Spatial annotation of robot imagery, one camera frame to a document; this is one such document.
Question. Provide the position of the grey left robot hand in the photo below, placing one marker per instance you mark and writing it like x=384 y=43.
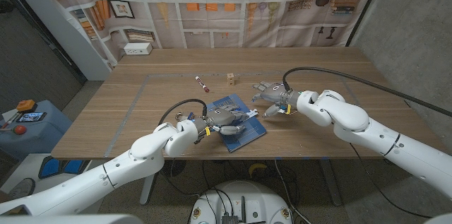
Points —
x=222 y=117

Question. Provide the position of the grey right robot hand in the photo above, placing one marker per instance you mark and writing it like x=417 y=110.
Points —
x=277 y=95

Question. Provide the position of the white puzzle piece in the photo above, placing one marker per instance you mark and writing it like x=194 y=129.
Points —
x=253 y=113

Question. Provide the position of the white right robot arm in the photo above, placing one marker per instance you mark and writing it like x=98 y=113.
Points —
x=370 y=132

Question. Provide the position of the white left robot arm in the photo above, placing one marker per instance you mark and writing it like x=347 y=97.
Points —
x=116 y=171

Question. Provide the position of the blue notebook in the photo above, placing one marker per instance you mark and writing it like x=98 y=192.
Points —
x=247 y=134

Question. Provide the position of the maroon Expo marker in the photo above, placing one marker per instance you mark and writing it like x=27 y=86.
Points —
x=202 y=84

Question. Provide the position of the small wooden block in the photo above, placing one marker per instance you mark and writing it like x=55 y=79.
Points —
x=230 y=79

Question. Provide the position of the yellow object under table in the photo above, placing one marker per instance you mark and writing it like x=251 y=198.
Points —
x=257 y=167

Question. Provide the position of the white robot torso base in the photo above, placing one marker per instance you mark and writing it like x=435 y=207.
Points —
x=243 y=199

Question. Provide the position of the printed bookshelf backdrop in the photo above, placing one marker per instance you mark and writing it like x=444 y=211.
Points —
x=219 y=22

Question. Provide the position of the grey table leg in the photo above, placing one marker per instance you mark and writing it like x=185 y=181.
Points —
x=332 y=185

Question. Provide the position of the white table leg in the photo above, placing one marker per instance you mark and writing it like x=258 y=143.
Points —
x=146 y=190

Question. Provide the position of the white power outlet box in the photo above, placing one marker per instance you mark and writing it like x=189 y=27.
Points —
x=137 y=48

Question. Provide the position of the white and blue floor board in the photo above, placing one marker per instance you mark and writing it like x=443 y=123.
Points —
x=53 y=166

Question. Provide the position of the smartphone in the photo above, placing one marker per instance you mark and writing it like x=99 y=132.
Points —
x=31 y=116

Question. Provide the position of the orange box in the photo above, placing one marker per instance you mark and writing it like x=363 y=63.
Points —
x=26 y=105

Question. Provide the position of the red emergency stop button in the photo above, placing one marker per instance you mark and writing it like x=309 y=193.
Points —
x=20 y=129

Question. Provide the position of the grey sneaker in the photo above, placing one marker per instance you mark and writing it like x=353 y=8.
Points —
x=23 y=188

